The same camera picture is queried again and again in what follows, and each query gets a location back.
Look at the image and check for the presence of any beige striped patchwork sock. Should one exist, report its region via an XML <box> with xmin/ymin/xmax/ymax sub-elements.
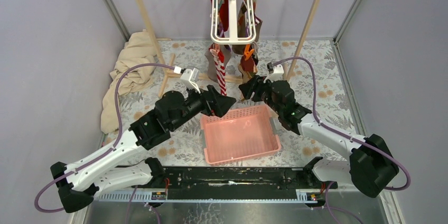
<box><xmin>238</xmin><ymin>44</ymin><xmax>259</xmax><ymax>83</ymax></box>

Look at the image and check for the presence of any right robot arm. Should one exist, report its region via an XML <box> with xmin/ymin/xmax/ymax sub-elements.
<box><xmin>239</xmin><ymin>76</ymin><xmax>399</xmax><ymax>198</ymax></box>

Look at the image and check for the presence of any pink plastic basket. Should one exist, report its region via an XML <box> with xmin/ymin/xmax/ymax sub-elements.
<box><xmin>200</xmin><ymin>105</ymin><xmax>281</xmax><ymax>166</ymax></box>

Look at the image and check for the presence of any red white santa sock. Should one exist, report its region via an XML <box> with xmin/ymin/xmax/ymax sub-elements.
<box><xmin>211</xmin><ymin>49</ymin><xmax>227</xmax><ymax>96</ymax></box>

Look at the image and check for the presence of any grey sock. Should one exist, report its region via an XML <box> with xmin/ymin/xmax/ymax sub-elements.
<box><xmin>204</xmin><ymin>45</ymin><xmax>231</xmax><ymax>82</ymax></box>

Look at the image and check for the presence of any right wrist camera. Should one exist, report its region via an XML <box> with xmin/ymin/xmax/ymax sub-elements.
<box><xmin>265</xmin><ymin>62</ymin><xmax>284</xmax><ymax>82</ymax></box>

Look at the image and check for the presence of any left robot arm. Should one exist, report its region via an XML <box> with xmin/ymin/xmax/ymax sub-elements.
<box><xmin>50</xmin><ymin>85</ymin><xmax>236</xmax><ymax>213</ymax></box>

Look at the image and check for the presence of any red bear sock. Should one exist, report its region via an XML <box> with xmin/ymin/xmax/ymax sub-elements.
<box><xmin>218</xmin><ymin>0</ymin><xmax>229</xmax><ymax>32</ymax></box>

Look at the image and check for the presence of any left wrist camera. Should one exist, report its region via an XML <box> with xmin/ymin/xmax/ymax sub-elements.
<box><xmin>173</xmin><ymin>66</ymin><xmax>201</xmax><ymax>94</ymax></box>

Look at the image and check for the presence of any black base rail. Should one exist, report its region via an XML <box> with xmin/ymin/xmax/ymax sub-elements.
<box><xmin>115</xmin><ymin>164</ymin><xmax>339</xmax><ymax>202</ymax></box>

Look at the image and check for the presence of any orange clothes peg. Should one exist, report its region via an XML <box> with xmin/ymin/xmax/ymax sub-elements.
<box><xmin>243</xmin><ymin>44</ymin><xmax>255</xmax><ymax>61</ymax></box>

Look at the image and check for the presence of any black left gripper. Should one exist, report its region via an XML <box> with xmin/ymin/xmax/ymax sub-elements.
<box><xmin>170</xmin><ymin>82</ymin><xmax>236</xmax><ymax>132</ymax></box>

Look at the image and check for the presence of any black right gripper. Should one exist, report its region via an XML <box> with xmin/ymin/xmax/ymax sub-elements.
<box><xmin>238</xmin><ymin>75</ymin><xmax>283</xmax><ymax>116</ymax></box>

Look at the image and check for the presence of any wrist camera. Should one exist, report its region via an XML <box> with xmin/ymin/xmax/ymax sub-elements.
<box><xmin>265</xmin><ymin>62</ymin><xmax>284</xmax><ymax>82</ymax></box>
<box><xmin>173</xmin><ymin>66</ymin><xmax>201</xmax><ymax>94</ymax></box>

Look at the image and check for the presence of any beige cloth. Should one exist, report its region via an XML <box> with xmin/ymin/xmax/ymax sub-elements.
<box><xmin>100</xmin><ymin>30</ymin><xmax>156</xmax><ymax>134</ymax></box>

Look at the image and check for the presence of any wooden clothes rack frame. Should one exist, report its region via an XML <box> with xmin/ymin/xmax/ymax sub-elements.
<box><xmin>135</xmin><ymin>0</ymin><xmax>320</xmax><ymax>98</ymax></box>

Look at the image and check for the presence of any white sock hanger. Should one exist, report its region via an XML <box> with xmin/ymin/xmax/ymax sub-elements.
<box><xmin>210</xmin><ymin>0</ymin><xmax>257</xmax><ymax>45</ymax></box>

